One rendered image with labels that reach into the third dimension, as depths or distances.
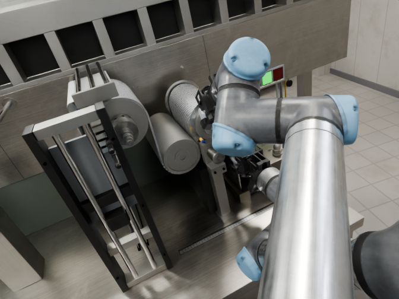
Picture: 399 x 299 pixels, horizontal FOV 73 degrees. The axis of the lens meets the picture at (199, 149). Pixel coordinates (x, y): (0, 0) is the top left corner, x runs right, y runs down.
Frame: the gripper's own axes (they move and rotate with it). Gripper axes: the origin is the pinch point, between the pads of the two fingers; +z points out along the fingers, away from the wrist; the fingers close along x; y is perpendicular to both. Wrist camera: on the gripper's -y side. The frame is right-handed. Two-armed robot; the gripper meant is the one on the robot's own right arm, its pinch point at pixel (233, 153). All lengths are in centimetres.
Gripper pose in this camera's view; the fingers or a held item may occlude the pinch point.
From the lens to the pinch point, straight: 93.8
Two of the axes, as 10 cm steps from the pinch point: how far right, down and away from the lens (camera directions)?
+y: -2.0, -8.3, -5.2
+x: -9.0, 3.7, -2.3
